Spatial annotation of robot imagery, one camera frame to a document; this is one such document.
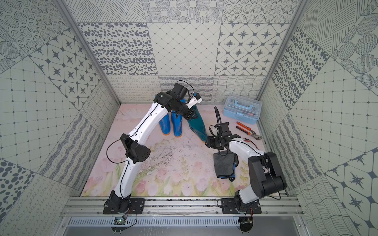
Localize blue rubber boot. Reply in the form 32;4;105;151
171;111;183;138
159;114;171;136

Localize green rubber boot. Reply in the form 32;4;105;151
188;105;208;142

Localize grey blue microfibre cloth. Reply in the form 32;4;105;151
213;151;239;182

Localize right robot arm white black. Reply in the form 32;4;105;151
205;107;287;213

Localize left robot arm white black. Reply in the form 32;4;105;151
103;83;202;214

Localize light blue plastic toolbox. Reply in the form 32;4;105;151
223;94;262;124

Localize orange handled pliers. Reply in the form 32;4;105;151
236;122;262;140

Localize red black cable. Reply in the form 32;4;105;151
243;138;260;151

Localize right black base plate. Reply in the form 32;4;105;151
218;198;262;214

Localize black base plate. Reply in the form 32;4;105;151
218;198;262;214
102;198;146;214

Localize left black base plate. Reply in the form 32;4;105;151
102;198;146;214

